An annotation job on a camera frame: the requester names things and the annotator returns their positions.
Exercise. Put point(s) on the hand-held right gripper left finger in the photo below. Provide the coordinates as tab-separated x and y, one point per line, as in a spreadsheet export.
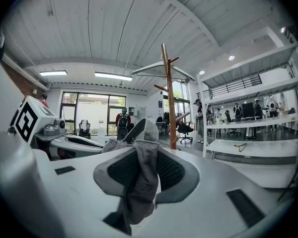
116	171

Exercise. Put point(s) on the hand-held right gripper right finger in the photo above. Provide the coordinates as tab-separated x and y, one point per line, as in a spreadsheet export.
172	173

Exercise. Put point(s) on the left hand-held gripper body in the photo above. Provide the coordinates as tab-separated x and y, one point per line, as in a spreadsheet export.
27	120

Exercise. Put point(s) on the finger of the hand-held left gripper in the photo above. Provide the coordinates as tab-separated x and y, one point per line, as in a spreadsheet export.
136	130

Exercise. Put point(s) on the grey cloth garment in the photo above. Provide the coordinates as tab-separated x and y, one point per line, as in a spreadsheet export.
144	172

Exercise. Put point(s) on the wooden coat rack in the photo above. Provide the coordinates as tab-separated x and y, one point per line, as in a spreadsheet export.
171	113

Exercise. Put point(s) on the black framed window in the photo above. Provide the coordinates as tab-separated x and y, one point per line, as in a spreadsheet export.
94	113

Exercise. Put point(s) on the black and white office chair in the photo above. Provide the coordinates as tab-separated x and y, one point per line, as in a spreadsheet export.
84	129

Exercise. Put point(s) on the long ceiling light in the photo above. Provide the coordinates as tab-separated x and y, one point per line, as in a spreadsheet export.
53	73
113	76

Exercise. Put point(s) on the white flat panel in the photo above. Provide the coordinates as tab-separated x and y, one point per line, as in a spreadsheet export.
151	71

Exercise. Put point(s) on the wooden clothes hanger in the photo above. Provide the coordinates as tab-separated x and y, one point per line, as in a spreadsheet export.
241	147

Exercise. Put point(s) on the white metal shelf unit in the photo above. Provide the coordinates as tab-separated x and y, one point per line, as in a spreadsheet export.
253	125

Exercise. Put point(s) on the black monitor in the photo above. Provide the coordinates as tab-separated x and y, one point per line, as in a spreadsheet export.
247	110

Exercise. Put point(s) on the black metal railing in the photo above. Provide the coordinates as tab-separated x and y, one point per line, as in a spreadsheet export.
234	85

